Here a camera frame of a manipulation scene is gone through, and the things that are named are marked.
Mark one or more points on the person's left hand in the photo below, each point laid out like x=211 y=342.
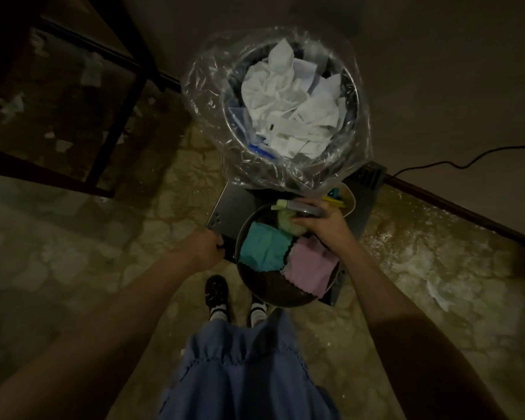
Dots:
x=201 y=251

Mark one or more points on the person's right hand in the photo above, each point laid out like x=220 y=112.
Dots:
x=331 y=230

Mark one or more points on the yellow green spray bottle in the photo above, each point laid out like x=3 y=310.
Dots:
x=289 y=210

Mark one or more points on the teal cleaning cloth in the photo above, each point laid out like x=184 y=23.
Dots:
x=264 y=245

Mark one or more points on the white paper scraps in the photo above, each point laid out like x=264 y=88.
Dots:
x=293 y=105

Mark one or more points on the trash bin with clear bag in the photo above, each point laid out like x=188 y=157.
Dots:
x=206 y=91

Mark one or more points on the person's left forearm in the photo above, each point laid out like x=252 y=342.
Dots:
x=87 y=345

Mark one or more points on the person's right forearm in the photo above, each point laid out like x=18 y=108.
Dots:
x=420 y=336

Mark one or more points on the pink cleaning cloth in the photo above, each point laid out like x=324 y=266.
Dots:
x=311 y=266

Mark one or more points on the person's black shoe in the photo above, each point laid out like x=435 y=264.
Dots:
x=216 y=293
x=258 y=308

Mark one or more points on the person's blue trousers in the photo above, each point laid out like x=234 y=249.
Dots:
x=245 y=371

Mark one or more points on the small yellow green cup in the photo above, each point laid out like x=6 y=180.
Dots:
x=339 y=195

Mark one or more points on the black low cabinet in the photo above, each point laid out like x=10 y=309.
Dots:
x=223 y=214

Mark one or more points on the black round basin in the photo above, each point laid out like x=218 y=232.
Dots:
x=271 y=288

